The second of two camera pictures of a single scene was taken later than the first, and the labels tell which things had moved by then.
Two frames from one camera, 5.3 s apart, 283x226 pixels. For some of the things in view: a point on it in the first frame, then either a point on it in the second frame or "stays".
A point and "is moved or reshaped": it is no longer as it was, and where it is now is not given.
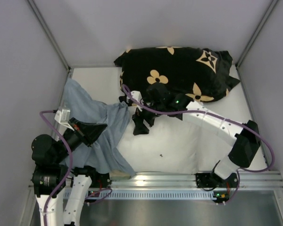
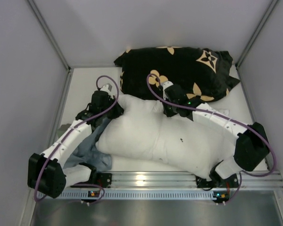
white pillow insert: (173, 145) is moved or reshaped
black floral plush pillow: (202, 74) stays
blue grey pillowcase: (104, 154) is moved or reshaped
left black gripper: (82, 131) → (115, 108)
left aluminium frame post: (49, 32) stays
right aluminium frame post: (256, 32) stays
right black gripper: (145, 112) → (169, 110)
